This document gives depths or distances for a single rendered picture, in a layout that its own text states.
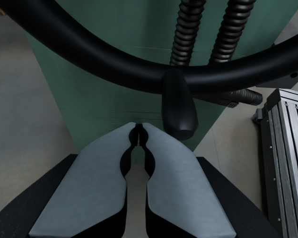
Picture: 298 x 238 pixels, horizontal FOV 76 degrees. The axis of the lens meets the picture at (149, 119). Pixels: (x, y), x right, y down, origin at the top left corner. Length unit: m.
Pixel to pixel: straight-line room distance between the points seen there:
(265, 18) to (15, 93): 1.09
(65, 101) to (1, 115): 0.64
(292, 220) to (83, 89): 0.73
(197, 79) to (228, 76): 0.03
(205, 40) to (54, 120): 0.81
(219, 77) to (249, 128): 0.98
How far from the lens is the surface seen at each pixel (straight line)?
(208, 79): 0.18
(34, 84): 1.20
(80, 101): 0.50
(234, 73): 0.18
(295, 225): 0.80
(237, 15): 0.22
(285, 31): 0.50
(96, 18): 0.35
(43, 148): 0.95
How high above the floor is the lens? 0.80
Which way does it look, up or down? 55 degrees down
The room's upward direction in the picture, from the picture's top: 12 degrees clockwise
